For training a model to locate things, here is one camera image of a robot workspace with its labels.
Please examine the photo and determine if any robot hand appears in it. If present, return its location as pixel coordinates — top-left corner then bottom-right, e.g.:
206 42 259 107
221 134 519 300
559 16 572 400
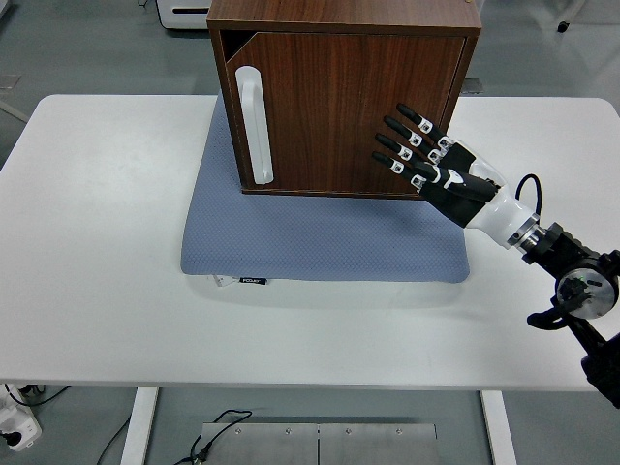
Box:
371 102 539 249

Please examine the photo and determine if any brown wooden cabinet door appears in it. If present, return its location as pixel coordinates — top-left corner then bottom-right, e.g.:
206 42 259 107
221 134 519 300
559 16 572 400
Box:
223 31 469 195

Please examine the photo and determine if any brown wooden cabinet body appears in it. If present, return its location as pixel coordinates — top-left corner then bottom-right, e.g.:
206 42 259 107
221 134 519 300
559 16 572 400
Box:
206 0 484 198

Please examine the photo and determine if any blue-grey mat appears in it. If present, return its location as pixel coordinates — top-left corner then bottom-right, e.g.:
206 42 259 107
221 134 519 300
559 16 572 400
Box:
180 96 473 285

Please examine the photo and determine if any white table leg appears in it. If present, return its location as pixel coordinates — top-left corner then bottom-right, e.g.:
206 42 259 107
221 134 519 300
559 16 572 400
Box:
119 387 160 465
480 389 517 465

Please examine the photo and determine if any grey metal plate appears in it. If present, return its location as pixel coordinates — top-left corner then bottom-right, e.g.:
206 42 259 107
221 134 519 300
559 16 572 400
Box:
201 421 320 465
318 422 438 465

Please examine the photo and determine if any white appliance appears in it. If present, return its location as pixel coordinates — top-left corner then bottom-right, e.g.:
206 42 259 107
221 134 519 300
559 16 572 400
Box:
158 0 217 33

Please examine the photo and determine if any grey metal bar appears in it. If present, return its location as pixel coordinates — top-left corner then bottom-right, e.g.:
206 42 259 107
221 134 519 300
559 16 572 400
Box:
0 99 28 124

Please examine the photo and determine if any white power strip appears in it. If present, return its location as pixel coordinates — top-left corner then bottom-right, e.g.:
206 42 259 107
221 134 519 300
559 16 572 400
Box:
0 394 44 452

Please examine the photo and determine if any white door handle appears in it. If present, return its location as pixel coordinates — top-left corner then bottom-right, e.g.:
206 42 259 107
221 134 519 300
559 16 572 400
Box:
234 65 277 187

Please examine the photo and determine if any black cable with plug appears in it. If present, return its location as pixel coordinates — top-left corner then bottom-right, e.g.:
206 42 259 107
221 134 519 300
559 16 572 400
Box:
169 409 254 465

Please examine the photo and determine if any thin black cable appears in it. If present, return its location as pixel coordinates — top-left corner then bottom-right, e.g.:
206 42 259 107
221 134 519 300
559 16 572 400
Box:
96 410 140 465

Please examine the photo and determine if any black power strip cable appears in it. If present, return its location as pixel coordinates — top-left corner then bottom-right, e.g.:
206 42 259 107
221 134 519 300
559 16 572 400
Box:
4 383 72 406

